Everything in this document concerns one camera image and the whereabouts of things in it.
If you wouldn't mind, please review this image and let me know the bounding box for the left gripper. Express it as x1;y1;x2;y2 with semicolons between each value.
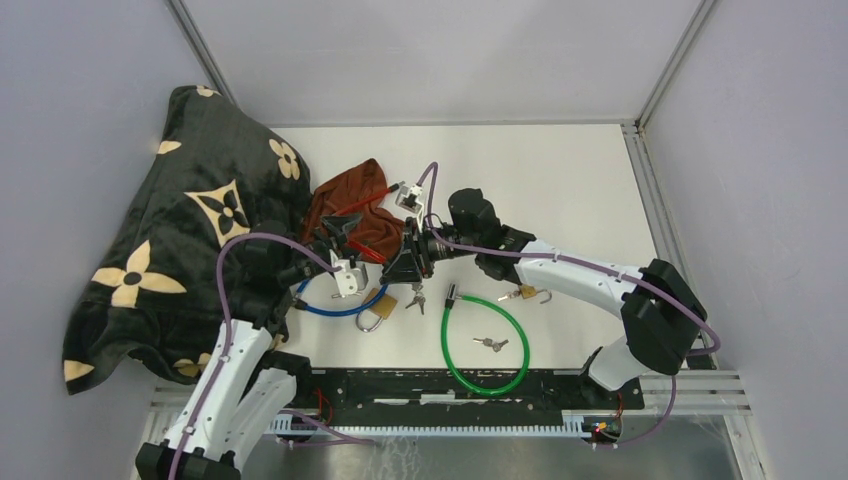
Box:
278;213;369;286

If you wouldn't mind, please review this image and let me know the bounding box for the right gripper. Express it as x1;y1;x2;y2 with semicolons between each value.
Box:
380;218;480;286

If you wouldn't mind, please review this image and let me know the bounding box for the red cable lock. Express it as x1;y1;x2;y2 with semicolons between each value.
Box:
335;181;405;265

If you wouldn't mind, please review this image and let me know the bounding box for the large brass padlock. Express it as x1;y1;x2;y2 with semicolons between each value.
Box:
354;288;398;333

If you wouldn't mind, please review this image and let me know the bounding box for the blue cable lock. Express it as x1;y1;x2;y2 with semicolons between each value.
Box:
293;279;388;318

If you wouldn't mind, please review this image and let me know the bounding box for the small brass padlock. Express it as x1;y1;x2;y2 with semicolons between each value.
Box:
497;284;552;304

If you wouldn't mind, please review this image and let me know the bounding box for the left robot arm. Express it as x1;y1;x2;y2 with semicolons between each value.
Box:
135;213;367;479

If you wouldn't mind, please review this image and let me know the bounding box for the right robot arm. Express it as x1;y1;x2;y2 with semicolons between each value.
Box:
380;184;709;408

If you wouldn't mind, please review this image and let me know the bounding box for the brown cloth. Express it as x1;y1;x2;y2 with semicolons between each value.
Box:
301;158;404;259

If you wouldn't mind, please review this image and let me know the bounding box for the black floral blanket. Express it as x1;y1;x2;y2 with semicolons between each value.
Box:
62;85;312;395

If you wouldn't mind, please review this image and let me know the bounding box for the green cable lock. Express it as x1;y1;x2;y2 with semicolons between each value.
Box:
440;283;531;398

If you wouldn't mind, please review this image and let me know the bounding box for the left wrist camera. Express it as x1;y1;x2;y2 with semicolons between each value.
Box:
332;259;368;296

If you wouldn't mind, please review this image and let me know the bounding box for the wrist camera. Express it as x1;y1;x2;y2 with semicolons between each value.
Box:
332;259;368;296
395;183;424;214

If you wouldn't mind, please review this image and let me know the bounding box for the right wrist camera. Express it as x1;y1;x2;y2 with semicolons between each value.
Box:
395;183;424;214

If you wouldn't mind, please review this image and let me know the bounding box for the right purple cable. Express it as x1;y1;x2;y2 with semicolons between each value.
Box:
413;161;722;359

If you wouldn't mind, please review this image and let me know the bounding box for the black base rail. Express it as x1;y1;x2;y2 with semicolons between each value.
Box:
289;368;645;427

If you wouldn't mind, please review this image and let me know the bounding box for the aluminium frame right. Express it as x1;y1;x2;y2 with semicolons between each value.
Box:
621;120;768;479

